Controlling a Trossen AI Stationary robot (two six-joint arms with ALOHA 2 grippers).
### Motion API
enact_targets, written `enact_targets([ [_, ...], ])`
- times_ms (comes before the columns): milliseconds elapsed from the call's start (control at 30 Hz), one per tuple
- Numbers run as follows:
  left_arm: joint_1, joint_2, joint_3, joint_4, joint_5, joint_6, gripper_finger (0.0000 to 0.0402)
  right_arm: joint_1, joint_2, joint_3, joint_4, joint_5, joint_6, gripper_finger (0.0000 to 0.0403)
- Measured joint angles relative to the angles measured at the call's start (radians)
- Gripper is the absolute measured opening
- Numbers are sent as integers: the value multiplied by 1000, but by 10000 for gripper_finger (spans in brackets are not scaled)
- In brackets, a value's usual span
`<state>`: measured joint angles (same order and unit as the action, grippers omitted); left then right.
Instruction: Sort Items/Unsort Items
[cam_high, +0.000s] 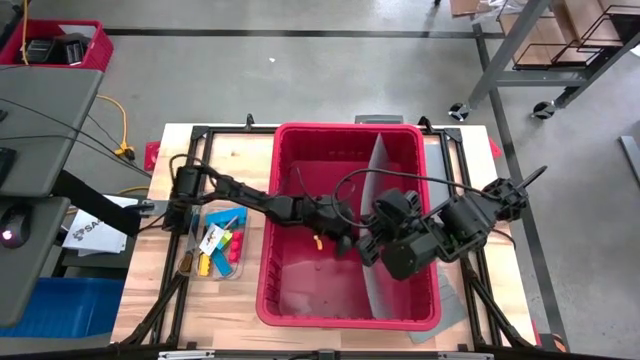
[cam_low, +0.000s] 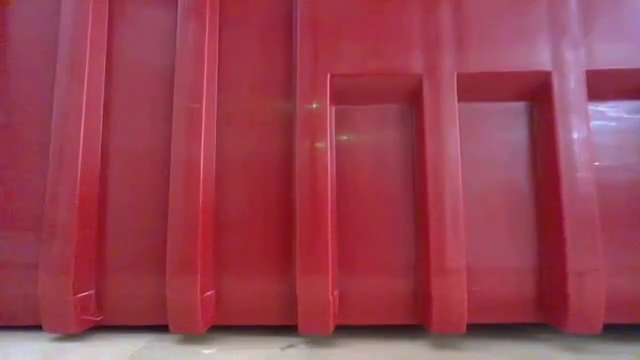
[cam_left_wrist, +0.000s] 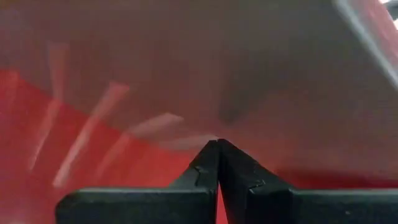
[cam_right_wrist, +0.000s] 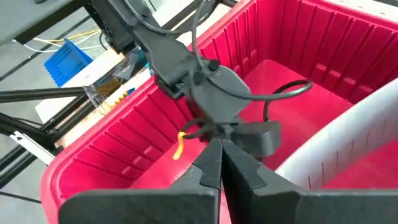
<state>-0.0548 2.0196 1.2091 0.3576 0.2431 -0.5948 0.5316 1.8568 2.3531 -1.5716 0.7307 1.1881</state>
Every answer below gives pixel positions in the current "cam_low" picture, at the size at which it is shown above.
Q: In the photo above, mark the large red plastic bin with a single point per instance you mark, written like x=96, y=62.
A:
x=320, y=165

